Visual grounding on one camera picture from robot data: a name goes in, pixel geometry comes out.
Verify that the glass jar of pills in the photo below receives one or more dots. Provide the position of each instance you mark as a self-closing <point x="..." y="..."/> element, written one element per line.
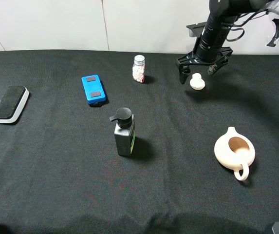
<point x="138" y="68"/>

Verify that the black pump dispenser bottle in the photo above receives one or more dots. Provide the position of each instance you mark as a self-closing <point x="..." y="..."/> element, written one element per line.
<point x="124" y="132"/>

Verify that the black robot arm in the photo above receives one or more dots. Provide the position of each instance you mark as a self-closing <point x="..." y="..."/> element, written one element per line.
<point x="210" y="36"/>

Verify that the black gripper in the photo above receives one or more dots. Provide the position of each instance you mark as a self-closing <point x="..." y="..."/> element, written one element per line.
<point x="215" y="59"/>

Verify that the black tablecloth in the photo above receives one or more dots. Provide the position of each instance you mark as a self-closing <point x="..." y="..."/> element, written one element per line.
<point x="60" y="172"/>

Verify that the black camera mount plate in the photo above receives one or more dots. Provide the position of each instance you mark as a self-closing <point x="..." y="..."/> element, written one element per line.
<point x="196" y="30"/>

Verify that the white gourd-shaped lid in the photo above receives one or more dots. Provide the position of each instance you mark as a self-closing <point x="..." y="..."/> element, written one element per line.
<point x="196" y="82"/>

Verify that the blue rectangular box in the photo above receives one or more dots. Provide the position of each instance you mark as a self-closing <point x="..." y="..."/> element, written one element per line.
<point x="93" y="89"/>

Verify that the black white board eraser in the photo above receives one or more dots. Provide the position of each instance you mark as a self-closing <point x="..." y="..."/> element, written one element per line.
<point x="12" y="104"/>

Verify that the beige ceramic teapot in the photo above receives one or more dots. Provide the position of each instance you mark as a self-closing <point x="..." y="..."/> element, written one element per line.
<point x="235" y="152"/>

